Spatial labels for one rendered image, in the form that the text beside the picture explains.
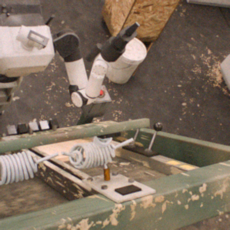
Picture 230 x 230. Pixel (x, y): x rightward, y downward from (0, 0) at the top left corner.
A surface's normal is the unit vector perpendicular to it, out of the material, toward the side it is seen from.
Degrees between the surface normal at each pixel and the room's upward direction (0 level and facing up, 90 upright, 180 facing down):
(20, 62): 68
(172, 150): 90
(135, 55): 0
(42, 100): 0
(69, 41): 54
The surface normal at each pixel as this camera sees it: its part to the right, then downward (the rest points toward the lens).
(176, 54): 0.33, -0.54
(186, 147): -0.87, 0.14
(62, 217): -0.07, -0.99
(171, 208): 0.49, 0.10
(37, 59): 0.46, 0.57
